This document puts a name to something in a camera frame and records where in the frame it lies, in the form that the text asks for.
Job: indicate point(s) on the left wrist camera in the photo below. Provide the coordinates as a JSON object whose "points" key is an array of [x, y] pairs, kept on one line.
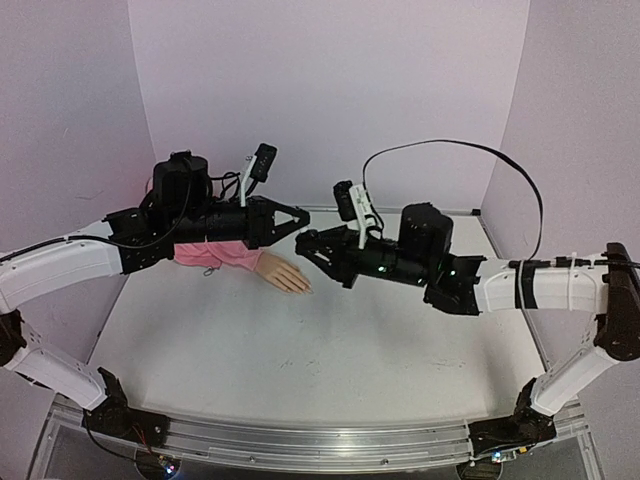
{"points": [[256, 171]]}

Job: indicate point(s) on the pink hoodie sleeve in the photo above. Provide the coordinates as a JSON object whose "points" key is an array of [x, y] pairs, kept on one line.
{"points": [[213, 255]]}

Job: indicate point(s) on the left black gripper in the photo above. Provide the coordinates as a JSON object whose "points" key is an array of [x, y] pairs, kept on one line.
{"points": [[264, 232]]}

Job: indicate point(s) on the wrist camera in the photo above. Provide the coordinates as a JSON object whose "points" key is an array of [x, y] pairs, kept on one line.
{"points": [[354, 205], [256, 171]]}

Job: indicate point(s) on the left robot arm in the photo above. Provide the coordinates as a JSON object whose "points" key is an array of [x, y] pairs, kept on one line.
{"points": [[180, 208]]}

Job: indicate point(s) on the aluminium front rail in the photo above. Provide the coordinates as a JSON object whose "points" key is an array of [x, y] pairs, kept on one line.
{"points": [[144, 444]]}

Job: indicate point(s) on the mannequin hand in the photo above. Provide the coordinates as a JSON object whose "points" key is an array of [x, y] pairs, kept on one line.
{"points": [[281, 274]]}

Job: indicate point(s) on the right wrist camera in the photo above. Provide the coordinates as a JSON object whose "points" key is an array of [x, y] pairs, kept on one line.
{"points": [[354, 205]]}

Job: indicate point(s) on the white nail polish cap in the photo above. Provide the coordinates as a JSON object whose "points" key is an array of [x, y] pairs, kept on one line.
{"points": [[307, 236]]}

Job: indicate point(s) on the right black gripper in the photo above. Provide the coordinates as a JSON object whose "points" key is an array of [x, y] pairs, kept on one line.
{"points": [[347, 257]]}

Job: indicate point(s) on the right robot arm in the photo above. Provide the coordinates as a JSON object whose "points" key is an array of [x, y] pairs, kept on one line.
{"points": [[605, 285]]}

